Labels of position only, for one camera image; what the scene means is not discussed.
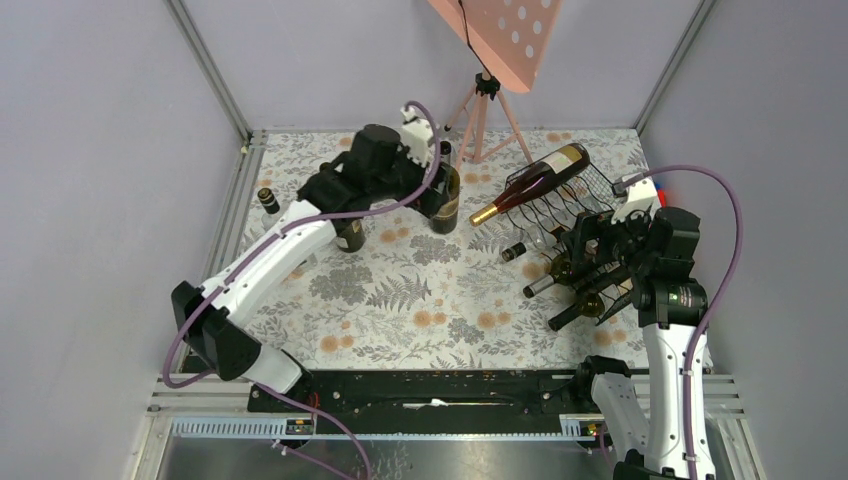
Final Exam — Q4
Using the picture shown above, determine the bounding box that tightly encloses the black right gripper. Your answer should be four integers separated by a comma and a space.
560, 201, 657, 275

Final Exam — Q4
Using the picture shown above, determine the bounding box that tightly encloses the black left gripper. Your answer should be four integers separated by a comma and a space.
371, 142, 451, 218

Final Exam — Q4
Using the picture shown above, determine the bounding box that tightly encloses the small dark wine bottle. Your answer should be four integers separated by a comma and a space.
501, 225, 568, 262

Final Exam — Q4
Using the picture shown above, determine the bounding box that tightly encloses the olive wine bottle black cap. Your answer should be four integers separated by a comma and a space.
547, 293, 606, 331

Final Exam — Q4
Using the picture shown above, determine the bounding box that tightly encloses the green wine bottle brown label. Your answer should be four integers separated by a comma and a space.
430, 140, 461, 235

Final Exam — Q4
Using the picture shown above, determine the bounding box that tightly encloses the green wine bottle grey cap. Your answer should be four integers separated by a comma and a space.
522, 254, 574, 298

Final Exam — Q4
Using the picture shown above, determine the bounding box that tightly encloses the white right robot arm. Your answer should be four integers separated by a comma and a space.
565, 207, 717, 479

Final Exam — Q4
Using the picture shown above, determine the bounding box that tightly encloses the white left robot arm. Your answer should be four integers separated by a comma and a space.
171, 117, 448, 411

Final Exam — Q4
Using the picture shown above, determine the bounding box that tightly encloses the red wine bottle gold cap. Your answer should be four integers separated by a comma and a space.
469, 143, 591, 227

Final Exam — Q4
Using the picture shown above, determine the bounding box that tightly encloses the clear liquor bottle black cap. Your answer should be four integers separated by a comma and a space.
256, 187, 318, 272

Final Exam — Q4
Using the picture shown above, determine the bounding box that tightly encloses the pink music stand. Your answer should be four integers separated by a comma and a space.
429, 0, 563, 163

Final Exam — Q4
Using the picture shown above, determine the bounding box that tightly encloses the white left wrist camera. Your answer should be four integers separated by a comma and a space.
397, 107, 434, 168

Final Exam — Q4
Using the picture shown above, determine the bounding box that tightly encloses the black wire wine rack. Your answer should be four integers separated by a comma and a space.
503, 162, 688, 327

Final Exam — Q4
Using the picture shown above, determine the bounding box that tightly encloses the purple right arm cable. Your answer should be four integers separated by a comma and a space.
612, 165, 745, 480

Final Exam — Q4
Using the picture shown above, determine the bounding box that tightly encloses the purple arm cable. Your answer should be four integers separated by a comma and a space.
162, 100, 444, 480
612, 165, 745, 480

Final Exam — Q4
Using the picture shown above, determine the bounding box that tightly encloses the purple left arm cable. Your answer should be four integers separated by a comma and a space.
162, 100, 444, 480

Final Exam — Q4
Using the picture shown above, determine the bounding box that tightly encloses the grey slotted cable duct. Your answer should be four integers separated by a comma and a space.
171, 410, 594, 441

